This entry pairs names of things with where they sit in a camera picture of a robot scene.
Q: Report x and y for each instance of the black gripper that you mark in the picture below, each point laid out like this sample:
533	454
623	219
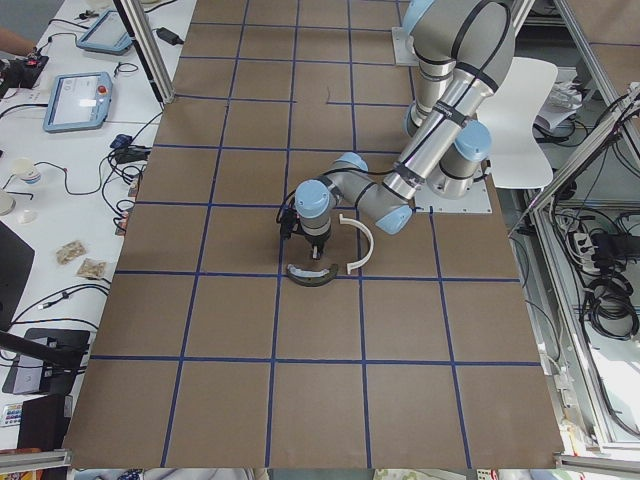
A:
316	241

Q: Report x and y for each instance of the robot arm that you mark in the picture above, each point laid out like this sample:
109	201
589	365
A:
465	50

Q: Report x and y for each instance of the white plastic chair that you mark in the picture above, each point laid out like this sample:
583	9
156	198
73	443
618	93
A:
517	162

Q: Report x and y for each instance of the small parts bag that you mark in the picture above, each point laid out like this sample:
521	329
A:
92	269
69	252

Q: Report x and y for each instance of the black power adapter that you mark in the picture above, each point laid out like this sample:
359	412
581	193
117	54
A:
169	36

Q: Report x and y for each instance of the near blue teach pendant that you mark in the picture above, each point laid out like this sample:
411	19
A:
78	102

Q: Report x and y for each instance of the blue teach pendant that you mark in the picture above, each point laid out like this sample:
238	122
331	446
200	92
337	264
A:
106	35
78	102

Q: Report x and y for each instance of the white paper cup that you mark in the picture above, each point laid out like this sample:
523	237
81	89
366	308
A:
26	170

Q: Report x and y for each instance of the far blue teach pendant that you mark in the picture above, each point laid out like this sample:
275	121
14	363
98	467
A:
106	35

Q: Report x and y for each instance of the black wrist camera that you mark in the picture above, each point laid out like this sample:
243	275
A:
288	222

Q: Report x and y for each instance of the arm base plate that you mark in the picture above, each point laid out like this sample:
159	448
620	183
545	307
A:
402	43
454	191

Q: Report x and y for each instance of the aluminium frame post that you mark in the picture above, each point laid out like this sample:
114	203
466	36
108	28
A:
139	30

